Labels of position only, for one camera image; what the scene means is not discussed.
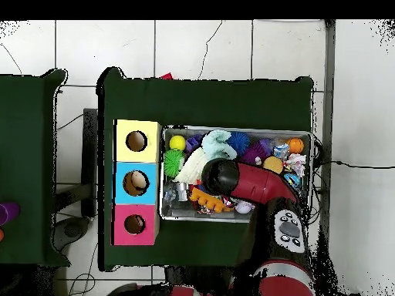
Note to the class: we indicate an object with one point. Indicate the black stand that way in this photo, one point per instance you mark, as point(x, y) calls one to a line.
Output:
point(90, 160)

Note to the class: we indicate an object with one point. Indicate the small white baseball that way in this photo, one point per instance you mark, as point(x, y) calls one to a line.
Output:
point(244, 208)

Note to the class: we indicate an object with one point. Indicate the orange toy building block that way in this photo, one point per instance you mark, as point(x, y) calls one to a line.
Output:
point(207, 200)

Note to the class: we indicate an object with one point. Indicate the wooden box with three holes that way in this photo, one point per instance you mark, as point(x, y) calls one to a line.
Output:
point(136, 179)

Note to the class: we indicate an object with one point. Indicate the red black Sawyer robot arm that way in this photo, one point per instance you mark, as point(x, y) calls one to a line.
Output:
point(265, 185)

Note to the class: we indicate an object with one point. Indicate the purple toy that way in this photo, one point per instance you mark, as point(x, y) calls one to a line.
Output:
point(7, 213)

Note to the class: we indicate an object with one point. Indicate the purple spiky ball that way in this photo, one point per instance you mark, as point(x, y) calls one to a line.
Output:
point(254, 153)

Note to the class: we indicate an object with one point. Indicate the yellow smiley ball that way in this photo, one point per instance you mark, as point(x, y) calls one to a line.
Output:
point(177, 142)

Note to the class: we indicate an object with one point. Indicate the cream waffle cloth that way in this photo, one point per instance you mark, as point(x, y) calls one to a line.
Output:
point(191, 168)

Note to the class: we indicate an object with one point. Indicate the blue spiky ball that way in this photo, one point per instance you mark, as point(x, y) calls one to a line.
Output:
point(238, 143)

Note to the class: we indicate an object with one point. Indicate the mint green waffle cloth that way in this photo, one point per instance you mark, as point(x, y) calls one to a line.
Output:
point(217, 143)

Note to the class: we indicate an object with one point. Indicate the dark green side table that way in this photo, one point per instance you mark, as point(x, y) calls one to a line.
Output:
point(24, 160)

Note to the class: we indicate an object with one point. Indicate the green fuzzy toy with eyes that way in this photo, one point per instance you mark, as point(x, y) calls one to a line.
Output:
point(174, 163)

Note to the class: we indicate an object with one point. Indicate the dark green table cloth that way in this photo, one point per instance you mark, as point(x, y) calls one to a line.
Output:
point(203, 102)

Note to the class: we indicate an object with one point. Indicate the small orange basketball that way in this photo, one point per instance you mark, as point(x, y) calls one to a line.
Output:
point(295, 145)

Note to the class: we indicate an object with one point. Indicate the grey vertical pole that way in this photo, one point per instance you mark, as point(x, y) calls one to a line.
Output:
point(327, 92)

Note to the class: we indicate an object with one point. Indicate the clear shallow mesh bin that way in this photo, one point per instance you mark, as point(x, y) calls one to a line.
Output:
point(179, 214)

